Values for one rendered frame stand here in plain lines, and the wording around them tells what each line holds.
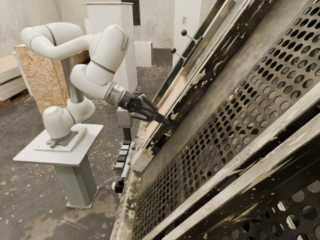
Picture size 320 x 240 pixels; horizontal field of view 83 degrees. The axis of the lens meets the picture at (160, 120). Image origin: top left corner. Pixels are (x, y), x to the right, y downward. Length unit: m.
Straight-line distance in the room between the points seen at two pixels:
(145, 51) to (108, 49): 5.45
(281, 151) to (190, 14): 4.61
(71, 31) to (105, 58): 0.56
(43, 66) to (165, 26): 6.98
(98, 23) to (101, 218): 2.91
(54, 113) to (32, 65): 1.67
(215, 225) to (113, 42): 0.64
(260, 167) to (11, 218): 2.27
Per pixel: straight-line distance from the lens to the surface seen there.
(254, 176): 0.30
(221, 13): 1.17
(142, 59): 6.24
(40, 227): 2.17
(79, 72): 0.76
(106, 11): 3.52
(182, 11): 4.80
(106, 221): 1.97
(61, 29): 1.25
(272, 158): 0.29
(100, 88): 0.74
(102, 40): 0.76
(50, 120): 1.51
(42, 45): 1.10
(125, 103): 0.75
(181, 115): 0.82
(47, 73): 3.04
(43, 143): 1.71
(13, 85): 4.80
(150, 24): 9.31
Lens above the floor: 1.68
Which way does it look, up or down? 32 degrees down
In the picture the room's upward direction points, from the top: straight up
